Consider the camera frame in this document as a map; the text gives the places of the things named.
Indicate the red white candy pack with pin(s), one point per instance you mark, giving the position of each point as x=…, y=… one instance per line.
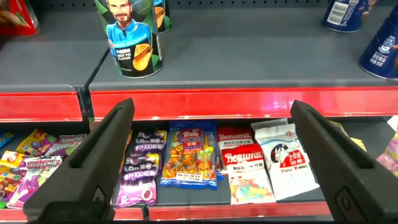
x=247, y=174
x=234, y=135

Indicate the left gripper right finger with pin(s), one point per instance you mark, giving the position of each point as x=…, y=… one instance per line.
x=339, y=161

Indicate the yellow snack pack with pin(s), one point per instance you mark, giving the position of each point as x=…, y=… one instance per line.
x=357, y=143

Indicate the yellow purple candy pack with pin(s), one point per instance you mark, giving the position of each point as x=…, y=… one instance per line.
x=35, y=143

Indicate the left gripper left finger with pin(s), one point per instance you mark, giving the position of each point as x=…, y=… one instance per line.
x=90, y=168

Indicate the black green chip can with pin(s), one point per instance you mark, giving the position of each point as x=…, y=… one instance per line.
x=163, y=15
x=132, y=40

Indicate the pink candy pack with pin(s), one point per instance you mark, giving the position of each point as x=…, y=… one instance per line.
x=390, y=155

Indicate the white candy bag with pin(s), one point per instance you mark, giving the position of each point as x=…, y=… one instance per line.
x=286, y=161

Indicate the grey shop shelf red strips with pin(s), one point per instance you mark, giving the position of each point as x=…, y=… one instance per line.
x=236, y=56

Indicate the blue gummy candy pack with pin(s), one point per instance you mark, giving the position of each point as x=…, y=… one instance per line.
x=189, y=155

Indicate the blue snack can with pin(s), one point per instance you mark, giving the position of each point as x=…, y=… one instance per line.
x=381, y=49
x=345, y=14

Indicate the purple white candy pack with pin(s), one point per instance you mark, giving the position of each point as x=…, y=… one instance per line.
x=32, y=180
x=66, y=143

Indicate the red snack bag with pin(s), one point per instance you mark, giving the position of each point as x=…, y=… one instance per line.
x=17, y=17

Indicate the yellow colourful candy pack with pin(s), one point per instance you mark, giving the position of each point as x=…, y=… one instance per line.
x=9, y=174

